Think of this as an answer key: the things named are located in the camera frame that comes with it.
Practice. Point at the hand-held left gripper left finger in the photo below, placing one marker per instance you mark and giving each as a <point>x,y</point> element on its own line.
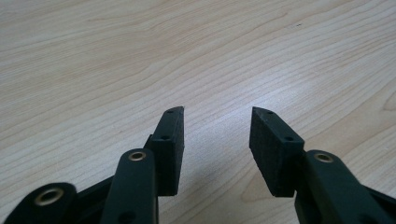
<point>166,155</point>

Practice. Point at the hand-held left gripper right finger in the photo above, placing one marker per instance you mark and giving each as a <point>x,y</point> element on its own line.
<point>275,155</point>

